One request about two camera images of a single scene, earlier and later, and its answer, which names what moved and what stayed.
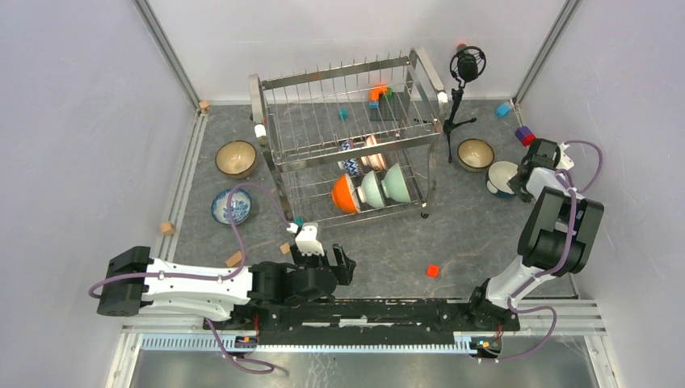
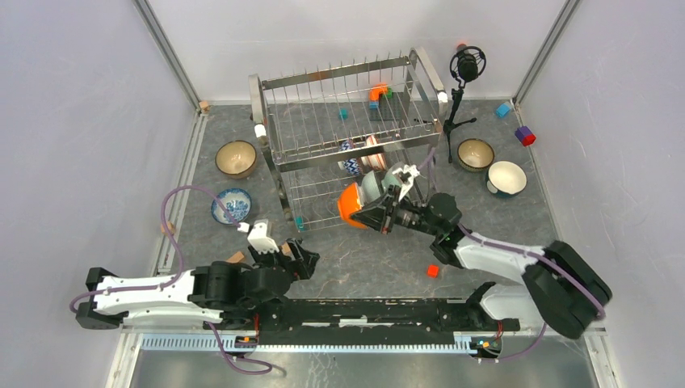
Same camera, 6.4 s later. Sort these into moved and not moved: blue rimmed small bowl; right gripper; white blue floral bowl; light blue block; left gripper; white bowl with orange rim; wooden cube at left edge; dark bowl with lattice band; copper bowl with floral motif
Moved: white bowl with orange rim; left gripper; right gripper
Not moved: dark bowl with lattice band; copper bowl with floral motif; blue rimmed small bowl; wooden cube at left edge; white blue floral bowl; light blue block
